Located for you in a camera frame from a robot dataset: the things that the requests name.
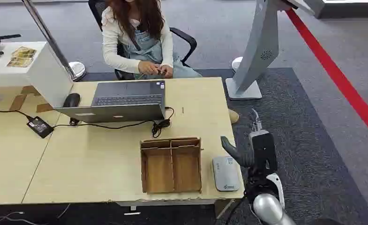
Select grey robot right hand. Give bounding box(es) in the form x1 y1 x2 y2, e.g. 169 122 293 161
220 108 278 178

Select person's right hand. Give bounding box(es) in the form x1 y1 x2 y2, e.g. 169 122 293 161
137 60 160 76

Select person's left hand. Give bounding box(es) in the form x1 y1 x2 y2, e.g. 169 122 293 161
158 64 174 79

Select person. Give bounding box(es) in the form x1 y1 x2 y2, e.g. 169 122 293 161
101 0 203 80

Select black office chair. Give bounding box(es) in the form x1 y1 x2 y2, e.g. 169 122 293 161
88 0 198 81

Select grey laptop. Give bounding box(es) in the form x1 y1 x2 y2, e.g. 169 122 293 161
54 80 167 124

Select person's beige shoe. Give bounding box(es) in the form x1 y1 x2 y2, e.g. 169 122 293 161
227 108 240 124

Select flat grey card reader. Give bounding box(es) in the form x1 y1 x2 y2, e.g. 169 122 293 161
212 155 241 192

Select small white round base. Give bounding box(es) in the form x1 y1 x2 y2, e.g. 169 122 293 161
231 56 244 73

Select round white pole base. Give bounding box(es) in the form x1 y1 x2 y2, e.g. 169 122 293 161
68 61 87 83

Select black computer mouse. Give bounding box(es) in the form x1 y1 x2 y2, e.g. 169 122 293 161
62 92 81 109

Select wooden compartment box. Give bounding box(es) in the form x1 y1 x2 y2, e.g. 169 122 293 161
139 137 203 195

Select grey kiosk stand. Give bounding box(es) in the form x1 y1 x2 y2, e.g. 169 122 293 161
225 0 315 101

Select silver slanted pole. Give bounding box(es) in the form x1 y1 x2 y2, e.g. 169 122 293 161
21 0 78 82

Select brown tape patch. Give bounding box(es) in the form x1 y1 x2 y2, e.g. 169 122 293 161
20 85 42 97
8 93 28 112
35 103 54 113

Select white box cabinet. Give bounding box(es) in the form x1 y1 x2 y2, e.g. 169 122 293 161
0 41 75 109

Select black power adapter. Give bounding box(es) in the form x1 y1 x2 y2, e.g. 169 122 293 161
26 116 55 139

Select stack of printed cards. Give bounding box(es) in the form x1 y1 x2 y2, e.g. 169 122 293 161
6 46 38 68

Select grey raised platform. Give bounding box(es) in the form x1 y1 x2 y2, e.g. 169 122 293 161
304 0 368 20

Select black laptop charging cable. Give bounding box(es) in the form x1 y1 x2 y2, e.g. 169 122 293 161
53 106 175 139

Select black mains cable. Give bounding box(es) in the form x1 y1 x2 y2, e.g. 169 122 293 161
0 109 33 120

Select thin white floor cables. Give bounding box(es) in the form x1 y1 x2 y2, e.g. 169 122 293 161
0 203 71 225

